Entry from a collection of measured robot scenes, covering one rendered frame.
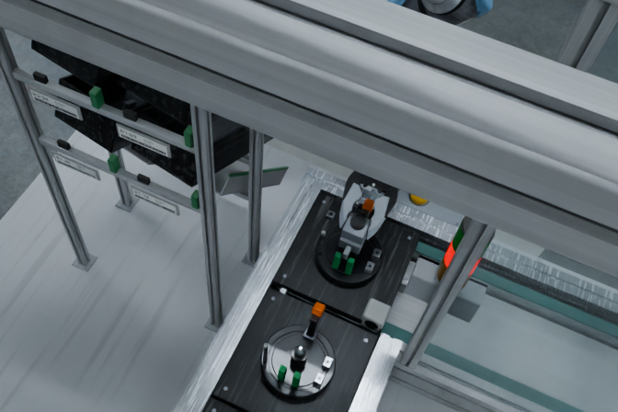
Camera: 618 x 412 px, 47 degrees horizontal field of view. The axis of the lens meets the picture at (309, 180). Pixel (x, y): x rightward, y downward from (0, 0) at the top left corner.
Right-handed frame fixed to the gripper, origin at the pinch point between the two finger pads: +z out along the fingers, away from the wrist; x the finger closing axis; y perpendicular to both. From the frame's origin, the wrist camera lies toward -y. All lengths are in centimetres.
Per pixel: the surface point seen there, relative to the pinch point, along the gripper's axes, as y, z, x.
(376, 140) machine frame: -111, -11, -9
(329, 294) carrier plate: 4.9, 14.8, 0.1
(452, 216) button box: 22.9, -9.1, -16.6
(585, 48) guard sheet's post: -67, -29, -19
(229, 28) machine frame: -114, -12, -3
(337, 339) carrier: 0.3, 21.3, -5.2
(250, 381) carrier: -8.1, 33.3, 6.3
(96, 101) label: -44, -5, 37
